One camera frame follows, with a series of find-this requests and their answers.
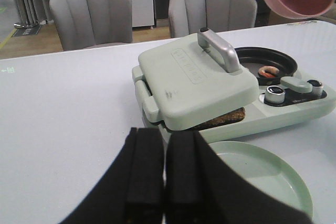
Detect black round frying pan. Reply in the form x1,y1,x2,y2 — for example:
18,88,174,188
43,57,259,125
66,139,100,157
236,47,313,96

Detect left silver control knob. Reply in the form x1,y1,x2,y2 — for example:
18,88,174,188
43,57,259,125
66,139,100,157
264,86,285,104

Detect grey chair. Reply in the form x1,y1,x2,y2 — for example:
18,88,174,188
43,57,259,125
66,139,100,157
168,0,257,38
49,0,133,50

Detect bread slice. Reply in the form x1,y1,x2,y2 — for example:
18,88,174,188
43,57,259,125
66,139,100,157
191,107,245,131

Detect right grey chair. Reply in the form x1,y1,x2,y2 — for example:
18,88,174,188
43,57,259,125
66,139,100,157
168,0,257,38

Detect stanchion base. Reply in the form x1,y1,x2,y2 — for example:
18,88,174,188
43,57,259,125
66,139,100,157
13,22,39,29

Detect silver control knob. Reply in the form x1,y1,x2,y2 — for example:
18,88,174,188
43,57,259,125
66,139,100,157
307,80,323,97
264,86,285,104

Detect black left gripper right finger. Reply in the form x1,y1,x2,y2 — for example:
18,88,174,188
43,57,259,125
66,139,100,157
165,131,311,223

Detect green breakfast maker base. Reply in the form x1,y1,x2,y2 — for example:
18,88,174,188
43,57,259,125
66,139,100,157
142,70,335,143

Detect light green plate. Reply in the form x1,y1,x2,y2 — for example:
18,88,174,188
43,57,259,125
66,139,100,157
209,141,313,218

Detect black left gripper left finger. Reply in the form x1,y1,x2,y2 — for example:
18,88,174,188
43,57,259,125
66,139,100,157
62,127,164,223

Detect left grey chair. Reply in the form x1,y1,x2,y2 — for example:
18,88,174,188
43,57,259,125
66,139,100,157
49,0,133,50

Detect orange shrimp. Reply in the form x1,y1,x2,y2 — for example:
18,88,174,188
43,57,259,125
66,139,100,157
258,66,279,78

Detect right silver control knob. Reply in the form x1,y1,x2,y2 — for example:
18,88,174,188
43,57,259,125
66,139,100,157
307,80,323,97

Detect green breakfast maker lid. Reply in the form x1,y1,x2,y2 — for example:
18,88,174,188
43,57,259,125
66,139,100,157
132,27,259,131

